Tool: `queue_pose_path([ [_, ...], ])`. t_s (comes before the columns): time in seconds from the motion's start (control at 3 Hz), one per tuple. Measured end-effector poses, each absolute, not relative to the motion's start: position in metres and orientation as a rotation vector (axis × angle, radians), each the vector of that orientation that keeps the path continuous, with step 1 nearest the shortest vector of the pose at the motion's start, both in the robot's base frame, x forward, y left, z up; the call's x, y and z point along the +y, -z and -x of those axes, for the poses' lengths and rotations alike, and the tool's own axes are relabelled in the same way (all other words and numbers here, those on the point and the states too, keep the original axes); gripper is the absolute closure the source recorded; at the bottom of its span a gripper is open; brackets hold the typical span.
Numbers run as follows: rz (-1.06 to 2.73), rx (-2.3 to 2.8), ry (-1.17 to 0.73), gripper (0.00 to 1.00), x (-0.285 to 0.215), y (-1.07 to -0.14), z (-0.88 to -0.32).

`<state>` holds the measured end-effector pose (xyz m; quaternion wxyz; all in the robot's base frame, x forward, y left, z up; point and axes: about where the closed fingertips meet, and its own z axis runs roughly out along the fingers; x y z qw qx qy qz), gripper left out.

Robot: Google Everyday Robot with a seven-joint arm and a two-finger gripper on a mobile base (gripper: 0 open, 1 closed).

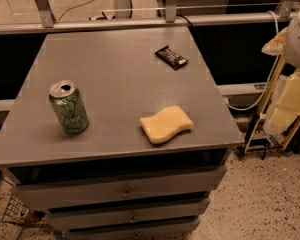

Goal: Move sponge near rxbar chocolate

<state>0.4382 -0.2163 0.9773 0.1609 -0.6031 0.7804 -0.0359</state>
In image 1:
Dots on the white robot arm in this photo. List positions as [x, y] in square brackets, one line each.
[286, 43]

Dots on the metal railing frame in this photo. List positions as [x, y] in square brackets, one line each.
[23, 24]

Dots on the black rxbar chocolate wrapper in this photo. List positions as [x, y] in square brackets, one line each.
[173, 59]

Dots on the yellow sponge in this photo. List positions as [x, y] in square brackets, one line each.
[164, 125]

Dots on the wire basket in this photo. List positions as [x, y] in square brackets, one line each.
[17, 213]

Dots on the drawer knob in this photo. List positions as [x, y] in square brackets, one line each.
[127, 194]
[132, 220]

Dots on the middle drawer knob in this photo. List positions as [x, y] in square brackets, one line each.
[132, 220]

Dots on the yellow folding stand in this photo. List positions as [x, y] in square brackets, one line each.
[260, 115]

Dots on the top drawer knob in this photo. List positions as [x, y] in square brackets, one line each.
[127, 194]

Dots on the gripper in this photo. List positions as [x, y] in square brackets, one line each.
[298, 40]

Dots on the green soda can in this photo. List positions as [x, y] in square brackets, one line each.
[67, 104]

